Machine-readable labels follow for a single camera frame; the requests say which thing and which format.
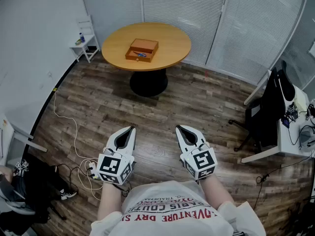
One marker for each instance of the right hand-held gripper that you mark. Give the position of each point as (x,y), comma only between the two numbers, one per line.
(203,160)

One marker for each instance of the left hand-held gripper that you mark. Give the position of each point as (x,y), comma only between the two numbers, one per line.
(109,165)

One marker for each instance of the orange wooden box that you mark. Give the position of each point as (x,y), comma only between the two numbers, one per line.
(145,44)

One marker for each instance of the person's right forearm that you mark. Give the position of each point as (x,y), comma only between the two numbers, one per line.
(216,193)

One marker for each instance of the person's left forearm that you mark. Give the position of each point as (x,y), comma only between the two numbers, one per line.
(109,200)

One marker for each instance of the white power strip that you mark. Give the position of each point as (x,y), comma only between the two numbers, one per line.
(92,171)

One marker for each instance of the black and white shoe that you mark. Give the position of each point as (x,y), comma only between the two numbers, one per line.
(67,194)

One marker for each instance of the black office chair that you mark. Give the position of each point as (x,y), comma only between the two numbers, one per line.
(264,117)

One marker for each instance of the white printed shirt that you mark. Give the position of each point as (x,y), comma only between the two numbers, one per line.
(172,220)

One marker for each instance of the white desk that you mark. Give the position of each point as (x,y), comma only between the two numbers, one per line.
(285,146)

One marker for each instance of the small blue device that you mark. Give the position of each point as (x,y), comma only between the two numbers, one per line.
(286,122)

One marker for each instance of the round wooden table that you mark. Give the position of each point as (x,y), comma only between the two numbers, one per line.
(167,40)

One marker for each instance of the spare hand-held device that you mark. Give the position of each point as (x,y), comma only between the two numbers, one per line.
(22,166)

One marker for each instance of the clear bottle with blue label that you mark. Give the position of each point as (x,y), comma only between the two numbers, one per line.
(82,38)

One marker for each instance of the white side shelf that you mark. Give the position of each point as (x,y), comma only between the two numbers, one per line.
(7,134)

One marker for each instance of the grey headset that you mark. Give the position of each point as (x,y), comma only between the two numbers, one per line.
(306,136)

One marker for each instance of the white wooden chair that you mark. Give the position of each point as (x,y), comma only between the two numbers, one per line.
(85,24)

